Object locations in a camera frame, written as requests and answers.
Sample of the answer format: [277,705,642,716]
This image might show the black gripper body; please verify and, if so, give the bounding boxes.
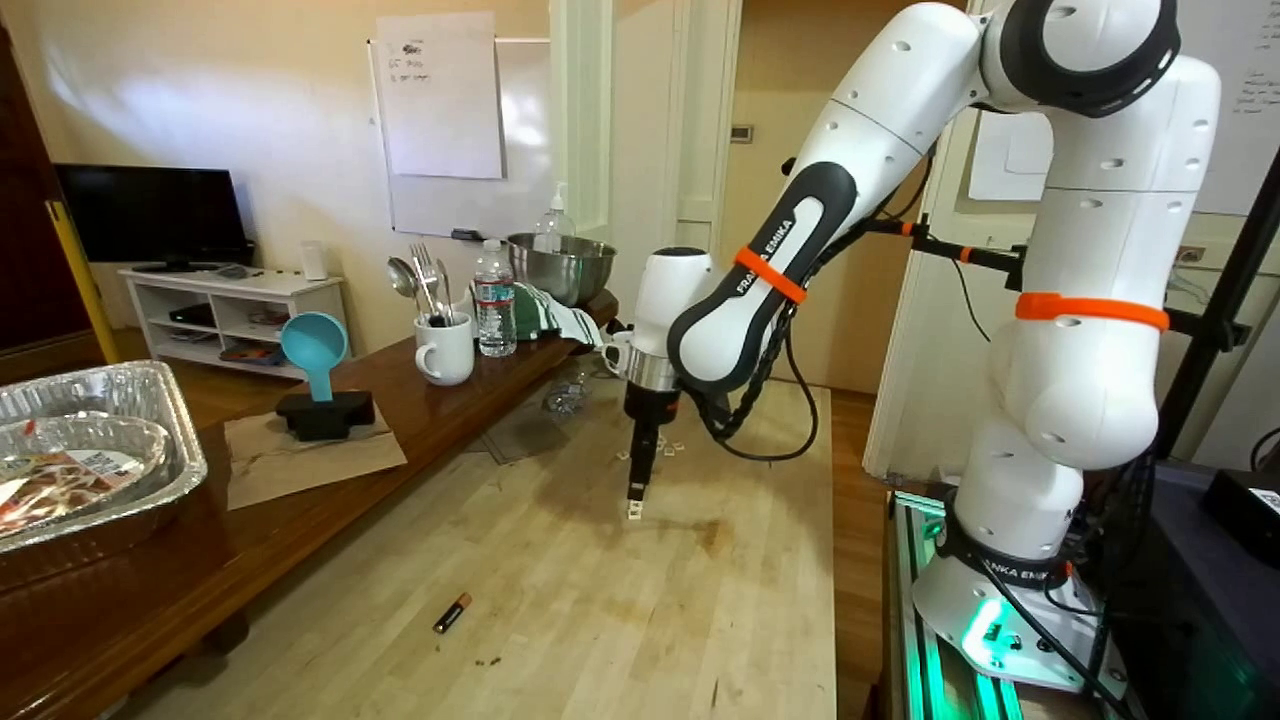
[619,378,681,430]

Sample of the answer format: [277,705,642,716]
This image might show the steel mixing bowl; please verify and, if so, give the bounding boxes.
[509,230,619,307]

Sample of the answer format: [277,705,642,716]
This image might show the clear plastic water bottle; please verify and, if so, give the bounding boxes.
[467,237,522,360]

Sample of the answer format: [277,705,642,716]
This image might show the white squeeze bottle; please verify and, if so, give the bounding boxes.
[532,184,573,257]

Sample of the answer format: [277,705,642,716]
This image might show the white ceramic mug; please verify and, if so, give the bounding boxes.
[412,311,482,390]

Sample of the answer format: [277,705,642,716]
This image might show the black marker pen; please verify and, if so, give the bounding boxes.
[430,593,472,635]

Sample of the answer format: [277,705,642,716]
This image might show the metal spoon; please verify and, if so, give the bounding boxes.
[386,251,430,319]
[419,242,465,324]

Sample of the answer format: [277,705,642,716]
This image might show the white cabinet panel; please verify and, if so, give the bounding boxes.
[859,113,1060,493]

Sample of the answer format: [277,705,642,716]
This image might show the black block stand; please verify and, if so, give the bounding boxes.
[272,389,382,445]

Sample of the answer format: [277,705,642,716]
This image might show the brown cardboard sheet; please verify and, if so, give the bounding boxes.
[221,403,412,514]

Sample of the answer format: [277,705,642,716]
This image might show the white paper sheet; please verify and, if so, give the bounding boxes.
[373,11,509,184]

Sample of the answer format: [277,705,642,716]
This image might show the white low shelf unit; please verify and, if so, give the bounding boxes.
[124,264,351,383]

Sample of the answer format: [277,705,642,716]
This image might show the aluminium foil tray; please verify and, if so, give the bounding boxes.
[0,355,214,557]

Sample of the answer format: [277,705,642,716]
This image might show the black flat screen television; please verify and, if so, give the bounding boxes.
[53,159,262,275]

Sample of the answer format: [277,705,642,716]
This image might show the black tripod pole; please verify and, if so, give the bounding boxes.
[1154,153,1280,465]

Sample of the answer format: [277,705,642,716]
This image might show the black equipment box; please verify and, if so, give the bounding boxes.
[1106,456,1280,720]

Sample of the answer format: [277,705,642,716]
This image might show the crumpled foil scraps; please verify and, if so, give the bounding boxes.
[0,445,152,539]

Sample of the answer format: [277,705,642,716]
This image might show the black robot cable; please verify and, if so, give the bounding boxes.
[692,314,824,468]

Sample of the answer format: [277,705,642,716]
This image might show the orange strap on forearm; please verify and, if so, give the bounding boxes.
[733,242,812,307]

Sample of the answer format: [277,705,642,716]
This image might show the white wall whiteboard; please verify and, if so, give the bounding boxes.
[364,33,560,242]

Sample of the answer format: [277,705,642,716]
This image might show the aluminium frame with green light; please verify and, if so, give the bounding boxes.
[878,484,1135,720]

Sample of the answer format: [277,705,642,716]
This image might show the black camera boom rod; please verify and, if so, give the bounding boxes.
[864,213,1258,350]

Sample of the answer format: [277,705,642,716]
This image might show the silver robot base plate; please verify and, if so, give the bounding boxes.
[918,552,1115,698]

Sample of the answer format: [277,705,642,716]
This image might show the orange strap on shoulder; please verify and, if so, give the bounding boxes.
[1012,289,1173,335]

